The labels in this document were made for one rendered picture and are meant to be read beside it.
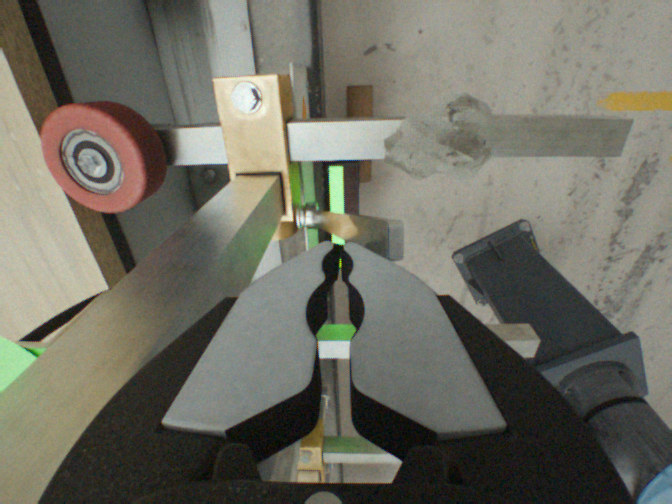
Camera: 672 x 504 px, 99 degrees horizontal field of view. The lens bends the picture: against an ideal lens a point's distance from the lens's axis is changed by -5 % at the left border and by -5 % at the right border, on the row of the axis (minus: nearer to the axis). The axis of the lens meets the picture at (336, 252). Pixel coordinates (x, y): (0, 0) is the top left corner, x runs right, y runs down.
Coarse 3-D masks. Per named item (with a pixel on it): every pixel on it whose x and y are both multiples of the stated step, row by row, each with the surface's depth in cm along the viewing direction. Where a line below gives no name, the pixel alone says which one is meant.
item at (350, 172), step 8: (344, 168) 41; (352, 168) 41; (344, 176) 42; (352, 176) 42; (344, 184) 43; (352, 184) 43; (344, 192) 43; (352, 192) 43; (352, 200) 44; (352, 208) 44
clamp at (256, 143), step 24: (216, 96) 22; (264, 96) 22; (288, 96) 25; (240, 120) 23; (264, 120) 23; (288, 120) 25; (240, 144) 24; (264, 144) 24; (240, 168) 25; (264, 168) 25; (288, 168) 25; (288, 192) 26; (288, 216) 27
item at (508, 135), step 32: (160, 128) 25; (192, 128) 25; (288, 128) 24; (320, 128) 24; (352, 128) 24; (384, 128) 24; (512, 128) 24; (544, 128) 23; (576, 128) 23; (608, 128) 23; (192, 160) 26; (224, 160) 26
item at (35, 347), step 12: (84, 300) 14; (96, 300) 11; (72, 312) 13; (84, 312) 10; (48, 324) 12; (60, 324) 13; (72, 324) 10; (24, 336) 11; (36, 336) 12; (24, 348) 9; (36, 348) 9
